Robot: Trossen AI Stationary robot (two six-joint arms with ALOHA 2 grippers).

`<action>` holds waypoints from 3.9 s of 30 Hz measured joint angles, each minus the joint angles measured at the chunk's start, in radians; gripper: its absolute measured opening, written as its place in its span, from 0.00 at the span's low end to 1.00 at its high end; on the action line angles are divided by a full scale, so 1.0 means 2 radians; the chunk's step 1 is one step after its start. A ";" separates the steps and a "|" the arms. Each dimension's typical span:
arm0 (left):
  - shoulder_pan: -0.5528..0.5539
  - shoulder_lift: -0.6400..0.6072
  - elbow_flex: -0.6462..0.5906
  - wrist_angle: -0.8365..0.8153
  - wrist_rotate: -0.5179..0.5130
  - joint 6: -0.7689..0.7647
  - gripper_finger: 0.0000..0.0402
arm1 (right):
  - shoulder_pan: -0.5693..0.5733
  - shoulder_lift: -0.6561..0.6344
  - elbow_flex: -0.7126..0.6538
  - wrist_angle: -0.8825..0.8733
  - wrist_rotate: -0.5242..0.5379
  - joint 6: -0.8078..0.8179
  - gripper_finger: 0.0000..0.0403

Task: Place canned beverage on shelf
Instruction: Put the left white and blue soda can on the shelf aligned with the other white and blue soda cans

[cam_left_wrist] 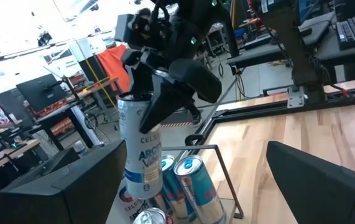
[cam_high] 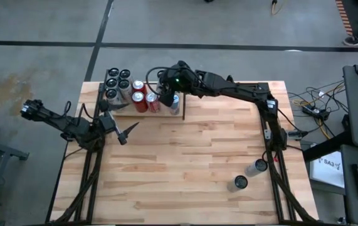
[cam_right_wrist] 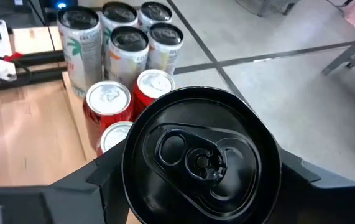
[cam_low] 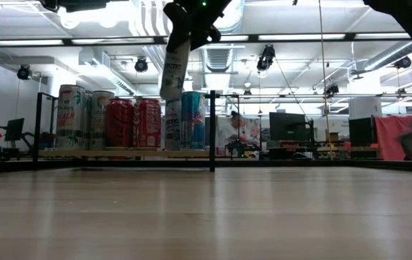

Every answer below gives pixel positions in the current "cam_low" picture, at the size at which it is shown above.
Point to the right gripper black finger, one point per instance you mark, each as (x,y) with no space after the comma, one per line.
(178,25)

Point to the silver Celsius Arctic Vibe can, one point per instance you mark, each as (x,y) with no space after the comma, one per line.
(173,126)
(175,72)

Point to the blue silver Red Bull can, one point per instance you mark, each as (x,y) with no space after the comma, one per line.
(193,121)

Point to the red Coca-Cola can white script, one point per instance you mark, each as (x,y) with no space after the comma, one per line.
(147,122)

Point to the red zero sugar cola can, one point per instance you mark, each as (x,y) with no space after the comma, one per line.
(119,122)

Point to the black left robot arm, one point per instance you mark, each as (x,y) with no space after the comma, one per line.
(75,4)

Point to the black shelf divider bar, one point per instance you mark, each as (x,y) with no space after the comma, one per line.
(213,144)

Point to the colourful floral banner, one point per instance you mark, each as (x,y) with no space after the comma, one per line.
(254,128)

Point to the dark background screen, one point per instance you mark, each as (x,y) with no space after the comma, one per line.
(286,126)

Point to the black background monitor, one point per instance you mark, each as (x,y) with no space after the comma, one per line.
(362,131)

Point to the black computer monitor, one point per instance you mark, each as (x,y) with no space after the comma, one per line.
(14,129)

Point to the wooden background table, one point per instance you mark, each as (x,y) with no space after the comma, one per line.
(353,148)

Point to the orange cloth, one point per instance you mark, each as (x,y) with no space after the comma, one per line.
(389,139)

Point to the black ceiling camera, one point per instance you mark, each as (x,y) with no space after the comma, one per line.
(140,65)
(23,72)
(332,89)
(403,62)

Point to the black overhead camera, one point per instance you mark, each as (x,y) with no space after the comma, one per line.
(266,57)

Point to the black overhead frame beam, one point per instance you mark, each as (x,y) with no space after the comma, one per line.
(83,41)

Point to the black aluminium table frame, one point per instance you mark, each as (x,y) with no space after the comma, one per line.
(38,126)

